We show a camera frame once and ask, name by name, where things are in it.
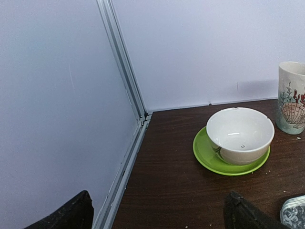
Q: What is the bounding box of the left bottom frame rail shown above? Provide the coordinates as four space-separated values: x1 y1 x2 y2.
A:
92 113 152 229

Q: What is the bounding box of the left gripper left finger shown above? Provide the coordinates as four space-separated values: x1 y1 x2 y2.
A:
27 190 93 229

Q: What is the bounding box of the green saucer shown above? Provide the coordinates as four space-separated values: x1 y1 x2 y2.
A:
193 127 271 176

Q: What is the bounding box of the white bowl on saucer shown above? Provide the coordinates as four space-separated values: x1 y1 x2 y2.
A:
206 107 275 166

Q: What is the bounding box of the left aluminium frame post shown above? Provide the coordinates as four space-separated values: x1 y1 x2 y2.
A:
97 0 147 123

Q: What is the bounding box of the lilac bunny tin lid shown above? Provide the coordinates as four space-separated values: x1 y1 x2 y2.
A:
280 196 305 229

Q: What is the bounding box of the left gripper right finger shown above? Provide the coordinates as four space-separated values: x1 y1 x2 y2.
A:
224 191 288 229

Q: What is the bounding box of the tall floral mug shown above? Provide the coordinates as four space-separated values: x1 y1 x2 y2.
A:
276 62 305 135

